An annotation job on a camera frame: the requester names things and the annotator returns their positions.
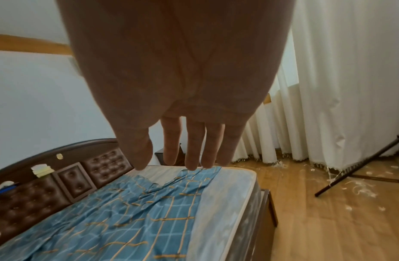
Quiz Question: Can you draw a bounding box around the person's right hand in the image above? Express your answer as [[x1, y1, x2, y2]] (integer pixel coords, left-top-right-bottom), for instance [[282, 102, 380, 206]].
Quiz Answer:
[[55, 0, 297, 172]]

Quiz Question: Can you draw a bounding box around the cream curtain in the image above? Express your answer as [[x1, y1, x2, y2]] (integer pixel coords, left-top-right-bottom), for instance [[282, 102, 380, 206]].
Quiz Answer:
[[231, 0, 399, 179]]

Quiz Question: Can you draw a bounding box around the white blue flat item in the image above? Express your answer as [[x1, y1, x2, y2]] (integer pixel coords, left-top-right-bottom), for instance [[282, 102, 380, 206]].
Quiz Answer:
[[0, 181, 20, 197]]

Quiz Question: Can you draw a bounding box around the yellow tissue box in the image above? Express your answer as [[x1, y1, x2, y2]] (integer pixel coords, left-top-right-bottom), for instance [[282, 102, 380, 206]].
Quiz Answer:
[[31, 164, 56, 178]]

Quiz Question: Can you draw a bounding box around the pale patterned mattress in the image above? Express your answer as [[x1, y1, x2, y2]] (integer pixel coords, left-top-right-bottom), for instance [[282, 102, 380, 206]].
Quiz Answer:
[[0, 165, 262, 261]]

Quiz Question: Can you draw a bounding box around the blue plaid bed sheet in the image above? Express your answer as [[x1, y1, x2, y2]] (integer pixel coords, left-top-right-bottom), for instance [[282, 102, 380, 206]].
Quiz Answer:
[[0, 166, 223, 261]]

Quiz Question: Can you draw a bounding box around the dark wooden nightstand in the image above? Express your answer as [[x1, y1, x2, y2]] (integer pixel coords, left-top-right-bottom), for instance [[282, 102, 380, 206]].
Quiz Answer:
[[154, 142, 187, 166]]

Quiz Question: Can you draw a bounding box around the wooden wall rail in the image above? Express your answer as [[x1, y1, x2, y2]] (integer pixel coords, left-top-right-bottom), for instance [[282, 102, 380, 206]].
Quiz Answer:
[[0, 33, 74, 56]]

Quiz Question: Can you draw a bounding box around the black tripod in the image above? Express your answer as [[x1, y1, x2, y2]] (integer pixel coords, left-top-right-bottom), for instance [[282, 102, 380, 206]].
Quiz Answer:
[[314, 134, 399, 198]]

